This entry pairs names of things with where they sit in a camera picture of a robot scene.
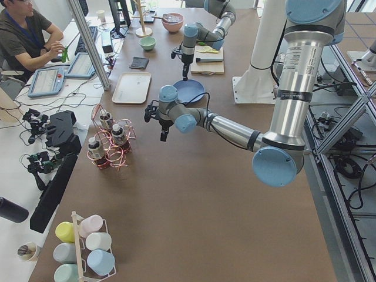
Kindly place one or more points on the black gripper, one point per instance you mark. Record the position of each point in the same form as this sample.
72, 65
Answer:
186, 59
164, 124

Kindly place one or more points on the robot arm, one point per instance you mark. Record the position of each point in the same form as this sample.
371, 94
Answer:
195, 32
278, 153

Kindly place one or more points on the blue plate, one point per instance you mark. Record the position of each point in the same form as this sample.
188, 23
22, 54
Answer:
189, 90

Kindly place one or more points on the steel muddler black tip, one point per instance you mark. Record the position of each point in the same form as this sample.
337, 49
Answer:
208, 60

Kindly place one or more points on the wooden cutting board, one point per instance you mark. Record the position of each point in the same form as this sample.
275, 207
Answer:
207, 68

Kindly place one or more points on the green bowl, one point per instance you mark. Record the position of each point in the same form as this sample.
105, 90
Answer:
147, 43

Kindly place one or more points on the pink bowl with ice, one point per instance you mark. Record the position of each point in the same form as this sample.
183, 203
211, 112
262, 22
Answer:
172, 22

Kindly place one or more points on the front tea bottle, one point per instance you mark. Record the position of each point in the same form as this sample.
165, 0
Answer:
119, 137

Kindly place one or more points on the tea bottle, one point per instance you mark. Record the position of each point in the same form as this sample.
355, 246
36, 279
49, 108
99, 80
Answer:
97, 153
119, 137
106, 119

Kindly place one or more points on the grey folded cloth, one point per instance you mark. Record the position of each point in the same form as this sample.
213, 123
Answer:
139, 63

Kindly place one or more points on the cream rabbit tray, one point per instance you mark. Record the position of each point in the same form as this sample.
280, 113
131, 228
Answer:
132, 88

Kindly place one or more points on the wooden stand with round base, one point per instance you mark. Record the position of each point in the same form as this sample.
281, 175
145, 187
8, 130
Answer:
143, 31

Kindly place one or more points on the right tea bottle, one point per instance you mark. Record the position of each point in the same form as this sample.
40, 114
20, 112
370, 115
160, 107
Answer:
106, 119

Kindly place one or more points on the left tea bottle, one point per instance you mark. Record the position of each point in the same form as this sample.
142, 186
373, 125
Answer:
97, 153

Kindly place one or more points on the blue teach pendant right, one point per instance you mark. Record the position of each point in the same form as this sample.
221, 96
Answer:
81, 67

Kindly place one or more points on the blue teach pendant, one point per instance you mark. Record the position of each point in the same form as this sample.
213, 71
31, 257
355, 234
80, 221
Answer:
81, 67
46, 82

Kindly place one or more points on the pink cup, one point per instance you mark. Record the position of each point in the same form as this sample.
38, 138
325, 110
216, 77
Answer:
90, 225

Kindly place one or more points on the blue teach pendant left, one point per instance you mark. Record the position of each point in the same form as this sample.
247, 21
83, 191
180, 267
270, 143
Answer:
46, 82

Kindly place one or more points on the white cup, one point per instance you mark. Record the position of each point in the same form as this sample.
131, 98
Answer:
99, 240

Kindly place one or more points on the yellow cup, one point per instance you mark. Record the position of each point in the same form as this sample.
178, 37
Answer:
65, 232

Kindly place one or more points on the blue cup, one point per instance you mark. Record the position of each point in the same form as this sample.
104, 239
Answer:
101, 262

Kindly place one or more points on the grey cup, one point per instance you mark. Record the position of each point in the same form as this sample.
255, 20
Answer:
65, 253

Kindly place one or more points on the seated person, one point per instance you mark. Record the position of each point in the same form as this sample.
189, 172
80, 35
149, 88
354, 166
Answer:
28, 40

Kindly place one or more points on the white cup rack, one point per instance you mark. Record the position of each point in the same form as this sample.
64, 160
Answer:
85, 273

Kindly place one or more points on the mint cup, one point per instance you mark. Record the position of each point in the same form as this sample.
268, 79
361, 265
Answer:
66, 273

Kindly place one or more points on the black bottle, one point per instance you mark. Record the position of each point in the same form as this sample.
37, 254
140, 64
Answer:
12, 211

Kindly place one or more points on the paper cup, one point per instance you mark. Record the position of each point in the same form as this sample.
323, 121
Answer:
29, 251

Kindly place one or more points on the copper wire bottle rack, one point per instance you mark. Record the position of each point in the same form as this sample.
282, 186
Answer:
115, 155

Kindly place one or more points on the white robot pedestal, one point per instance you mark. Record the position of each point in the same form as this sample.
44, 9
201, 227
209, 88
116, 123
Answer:
257, 83

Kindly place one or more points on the aluminium frame post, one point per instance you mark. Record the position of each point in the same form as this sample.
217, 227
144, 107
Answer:
80, 20

